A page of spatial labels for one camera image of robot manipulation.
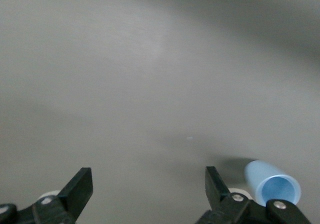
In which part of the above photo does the light blue plastic cup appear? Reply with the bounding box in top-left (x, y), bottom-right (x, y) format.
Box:
top-left (243, 159), bottom-right (302, 207)

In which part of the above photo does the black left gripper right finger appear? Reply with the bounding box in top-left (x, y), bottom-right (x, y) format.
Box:
top-left (194, 166), bottom-right (314, 224)

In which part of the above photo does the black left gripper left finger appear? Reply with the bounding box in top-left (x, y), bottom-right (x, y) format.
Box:
top-left (0, 167), bottom-right (94, 224)

